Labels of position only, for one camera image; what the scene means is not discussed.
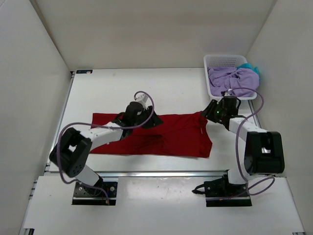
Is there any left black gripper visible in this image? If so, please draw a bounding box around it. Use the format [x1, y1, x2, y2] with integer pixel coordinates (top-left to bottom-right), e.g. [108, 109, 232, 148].
[132, 105, 163, 129]

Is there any red t shirt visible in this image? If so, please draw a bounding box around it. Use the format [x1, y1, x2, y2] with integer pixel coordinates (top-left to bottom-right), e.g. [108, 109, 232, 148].
[91, 112, 212, 158]

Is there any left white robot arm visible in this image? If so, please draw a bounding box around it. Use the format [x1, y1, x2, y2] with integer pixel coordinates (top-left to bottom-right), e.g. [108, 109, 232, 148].
[49, 101, 163, 196]

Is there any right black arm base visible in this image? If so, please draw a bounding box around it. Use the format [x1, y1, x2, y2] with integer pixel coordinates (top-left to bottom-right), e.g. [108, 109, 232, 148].
[192, 178, 252, 207]

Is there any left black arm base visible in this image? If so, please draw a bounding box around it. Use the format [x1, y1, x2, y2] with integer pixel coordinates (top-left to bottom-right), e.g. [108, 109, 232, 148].
[72, 179, 118, 206]

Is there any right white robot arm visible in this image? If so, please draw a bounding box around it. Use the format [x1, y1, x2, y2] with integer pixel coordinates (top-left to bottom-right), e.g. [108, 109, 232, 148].
[201, 96, 285, 196]

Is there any lilac t shirt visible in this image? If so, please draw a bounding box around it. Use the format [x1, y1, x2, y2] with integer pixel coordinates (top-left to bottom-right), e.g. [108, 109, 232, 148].
[207, 67, 259, 97]

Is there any white plastic basket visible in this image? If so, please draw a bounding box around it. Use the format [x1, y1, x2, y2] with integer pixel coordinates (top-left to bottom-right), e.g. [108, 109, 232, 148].
[203, 54, 257, 100]

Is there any teal t shirt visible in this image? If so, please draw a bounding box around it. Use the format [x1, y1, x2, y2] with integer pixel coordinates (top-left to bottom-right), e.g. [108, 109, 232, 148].
[236, 63, 261, 81]

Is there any dark blue label sticker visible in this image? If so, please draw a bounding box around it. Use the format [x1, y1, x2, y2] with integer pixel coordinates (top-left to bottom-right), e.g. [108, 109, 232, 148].
[76, 70, 93, 74]

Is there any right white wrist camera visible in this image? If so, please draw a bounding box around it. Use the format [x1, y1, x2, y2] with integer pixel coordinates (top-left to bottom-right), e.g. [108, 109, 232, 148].
[221, 89, 235, 97]

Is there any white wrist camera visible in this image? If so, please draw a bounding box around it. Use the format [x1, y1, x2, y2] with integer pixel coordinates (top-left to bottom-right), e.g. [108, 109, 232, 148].
[221, 89, 235, 97]
[134, 94, 148, 109]

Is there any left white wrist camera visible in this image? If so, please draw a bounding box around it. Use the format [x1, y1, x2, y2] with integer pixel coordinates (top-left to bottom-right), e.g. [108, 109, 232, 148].
[134, 94, 148, 109]

